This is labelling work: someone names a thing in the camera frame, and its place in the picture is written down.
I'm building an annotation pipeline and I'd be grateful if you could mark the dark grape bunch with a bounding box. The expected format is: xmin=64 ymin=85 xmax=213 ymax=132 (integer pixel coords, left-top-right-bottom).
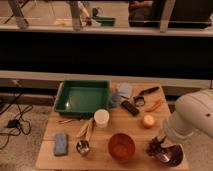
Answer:
xmin=146 ymin=137 xmax=166 ymax=157

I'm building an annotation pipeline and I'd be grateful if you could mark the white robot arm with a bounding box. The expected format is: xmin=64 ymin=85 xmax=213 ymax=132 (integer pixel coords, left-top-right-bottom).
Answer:
xmin=163 ymin=89 xmax=213 ymax=143

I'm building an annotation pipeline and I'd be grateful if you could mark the orange bowl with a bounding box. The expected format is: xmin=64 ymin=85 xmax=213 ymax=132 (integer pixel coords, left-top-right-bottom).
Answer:
xmin=108 ymin=133 xmax=135 ymax=162

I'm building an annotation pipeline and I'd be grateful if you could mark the purple bowl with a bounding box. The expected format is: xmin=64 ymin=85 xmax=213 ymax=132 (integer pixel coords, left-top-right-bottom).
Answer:
xmin=152 ymin=141 xmax=183 ymax=167

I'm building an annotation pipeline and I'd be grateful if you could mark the blue cup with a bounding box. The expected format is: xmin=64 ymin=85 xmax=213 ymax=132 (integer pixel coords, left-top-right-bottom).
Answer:
xmin=110 ymin=93 xmax=121 ymax=108

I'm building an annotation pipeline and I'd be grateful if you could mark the light blue cloth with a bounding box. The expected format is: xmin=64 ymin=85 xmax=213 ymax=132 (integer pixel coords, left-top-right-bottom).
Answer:
xmin=117 ymin=83 xmax=132 ymax=98

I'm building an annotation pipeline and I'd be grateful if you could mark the green plastic tray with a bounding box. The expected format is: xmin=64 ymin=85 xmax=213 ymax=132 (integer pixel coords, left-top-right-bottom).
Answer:
xmin=54 ymin=80 xmax=109 ymax=118

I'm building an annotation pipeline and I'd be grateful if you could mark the black remote control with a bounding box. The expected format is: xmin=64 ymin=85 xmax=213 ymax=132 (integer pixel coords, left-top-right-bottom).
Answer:
xmin=121 ymin=100 xmax=139 ymax=116

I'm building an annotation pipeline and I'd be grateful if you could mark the white cup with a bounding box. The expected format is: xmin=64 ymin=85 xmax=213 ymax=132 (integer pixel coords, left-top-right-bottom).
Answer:
xmin=94 ymin=109 xmax=109 ymax=128

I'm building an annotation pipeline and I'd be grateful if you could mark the yellow banana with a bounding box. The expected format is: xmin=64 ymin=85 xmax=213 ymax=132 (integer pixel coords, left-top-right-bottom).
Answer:
xmin=76 ymin=118 xmax=94 ymax=141

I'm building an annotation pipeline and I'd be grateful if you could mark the metal fork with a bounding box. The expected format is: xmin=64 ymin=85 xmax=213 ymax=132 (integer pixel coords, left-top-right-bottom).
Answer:
xmin=58 ymin=119 xmax=75 ymax=124

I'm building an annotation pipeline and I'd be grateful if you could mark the red chili pepper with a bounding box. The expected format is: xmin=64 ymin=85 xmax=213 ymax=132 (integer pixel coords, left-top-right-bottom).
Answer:
xmin=145 ymin=100 xmax=164 ymax=112

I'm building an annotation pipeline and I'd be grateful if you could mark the yellow apple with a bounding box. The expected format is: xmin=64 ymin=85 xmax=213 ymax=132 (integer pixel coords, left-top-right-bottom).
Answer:
xmin=143 ymin=115 xmax=155 ymax=129

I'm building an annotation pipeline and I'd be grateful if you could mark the green background bin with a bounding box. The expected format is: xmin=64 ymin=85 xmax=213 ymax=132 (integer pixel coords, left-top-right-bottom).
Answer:
xmin=94 ymin=17 xmax=115 ymax=26

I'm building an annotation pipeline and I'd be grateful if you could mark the metal measuring cup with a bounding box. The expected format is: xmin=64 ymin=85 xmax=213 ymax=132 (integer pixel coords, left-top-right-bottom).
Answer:
xmin=75 ymin=123 xmax=95 ymax=156

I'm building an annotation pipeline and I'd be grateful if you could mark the blue sponge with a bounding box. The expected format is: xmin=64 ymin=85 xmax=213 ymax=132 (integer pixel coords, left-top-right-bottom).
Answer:
xmin=53 ymin=133 xmax=68 ymax=156

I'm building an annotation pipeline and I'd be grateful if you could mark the black power adapter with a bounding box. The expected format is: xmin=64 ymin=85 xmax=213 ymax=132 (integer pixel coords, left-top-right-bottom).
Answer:
xmin=7 ymin=119 xmax=19 ymax=128

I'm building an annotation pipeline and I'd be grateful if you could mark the black floor cable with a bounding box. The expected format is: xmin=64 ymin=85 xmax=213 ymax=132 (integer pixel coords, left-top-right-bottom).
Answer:
xmin=0 ymin=83 xmax=34 ymax=151

